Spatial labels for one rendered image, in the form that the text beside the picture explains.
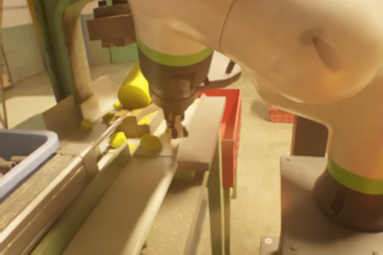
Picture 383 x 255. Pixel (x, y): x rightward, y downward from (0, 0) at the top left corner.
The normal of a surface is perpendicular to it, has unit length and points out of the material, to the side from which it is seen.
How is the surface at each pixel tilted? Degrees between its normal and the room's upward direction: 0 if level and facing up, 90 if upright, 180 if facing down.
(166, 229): 0
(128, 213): 0
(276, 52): 103
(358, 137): 90
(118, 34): 90
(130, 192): 0
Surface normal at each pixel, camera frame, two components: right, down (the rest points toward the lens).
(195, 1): -0.46, 0.55
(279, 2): -0.39, 0.11
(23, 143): -0.22, 0.25
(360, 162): -0.68, 0.33
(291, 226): -0.08, -0.92
